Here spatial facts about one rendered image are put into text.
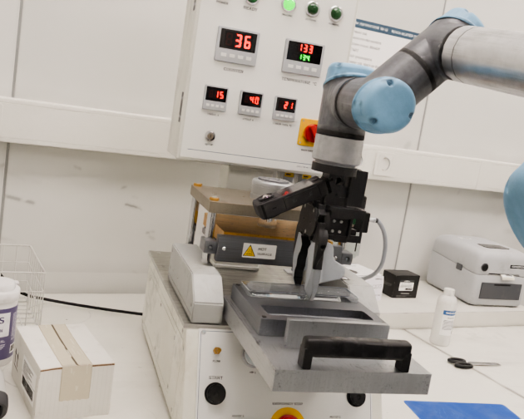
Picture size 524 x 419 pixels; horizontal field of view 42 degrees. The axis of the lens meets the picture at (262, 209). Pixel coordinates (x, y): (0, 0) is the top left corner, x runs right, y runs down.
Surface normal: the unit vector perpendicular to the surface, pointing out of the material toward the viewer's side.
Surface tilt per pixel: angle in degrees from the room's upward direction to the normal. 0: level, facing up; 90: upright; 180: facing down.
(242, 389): 65
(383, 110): 89
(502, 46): 71
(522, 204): 129
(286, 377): 90
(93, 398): 91
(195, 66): 90
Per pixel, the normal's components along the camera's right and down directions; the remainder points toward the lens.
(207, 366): 0.32, -0.24
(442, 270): -0.92, -0.07
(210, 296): 0.29, -0.61
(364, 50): 0.46, 0.21
